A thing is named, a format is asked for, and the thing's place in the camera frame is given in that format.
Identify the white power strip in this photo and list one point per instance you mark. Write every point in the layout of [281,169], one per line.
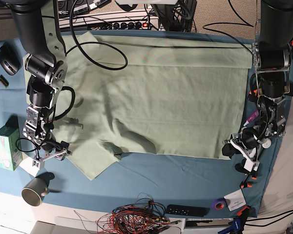
[118,22]

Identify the green tissue box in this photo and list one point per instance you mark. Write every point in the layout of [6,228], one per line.
[10,156]

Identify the black computer mouse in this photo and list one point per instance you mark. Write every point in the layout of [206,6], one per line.
[9,59]

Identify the light green T-shirt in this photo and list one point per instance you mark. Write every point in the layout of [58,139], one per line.
[106,92]

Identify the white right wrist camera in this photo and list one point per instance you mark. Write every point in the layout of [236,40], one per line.
[51,155]

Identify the white paper sheet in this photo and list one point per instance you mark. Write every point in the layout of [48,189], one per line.
[31,166]

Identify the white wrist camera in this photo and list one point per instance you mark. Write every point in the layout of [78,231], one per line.
[51,155]
[250,156]

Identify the white round cap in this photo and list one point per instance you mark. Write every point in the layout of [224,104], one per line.
[267,144]

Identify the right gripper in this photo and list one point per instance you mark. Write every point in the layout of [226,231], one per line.
[49,143]

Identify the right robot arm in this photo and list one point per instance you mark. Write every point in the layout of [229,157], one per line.
[50,98]

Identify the small brass battery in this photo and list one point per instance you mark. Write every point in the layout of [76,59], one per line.
[4,81]

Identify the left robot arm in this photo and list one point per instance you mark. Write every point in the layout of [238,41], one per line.
[273,68]

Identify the purple tape roll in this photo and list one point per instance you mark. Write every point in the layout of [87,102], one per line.
[219,204]

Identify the black remote control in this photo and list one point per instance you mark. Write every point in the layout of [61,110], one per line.
[186,210]

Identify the blue orange spring clamp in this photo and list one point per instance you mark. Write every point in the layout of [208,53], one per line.
[238,223]

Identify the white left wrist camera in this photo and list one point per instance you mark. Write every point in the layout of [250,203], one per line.
[250,156]

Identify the purple glue tube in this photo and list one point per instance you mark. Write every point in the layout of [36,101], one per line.
[251,118]

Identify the blue table cloth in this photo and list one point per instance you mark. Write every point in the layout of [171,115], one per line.
[167,179]

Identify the white paper card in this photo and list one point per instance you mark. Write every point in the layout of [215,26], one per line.
[235,200]

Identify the black orange bar clamp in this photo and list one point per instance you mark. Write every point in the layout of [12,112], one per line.
[249,175]

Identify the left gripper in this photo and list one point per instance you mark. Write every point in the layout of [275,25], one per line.
[249,139]

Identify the black square box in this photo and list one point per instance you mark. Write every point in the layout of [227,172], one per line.
[290,93]

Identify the grey ceramic mug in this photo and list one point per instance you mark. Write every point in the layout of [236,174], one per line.
[34,192]

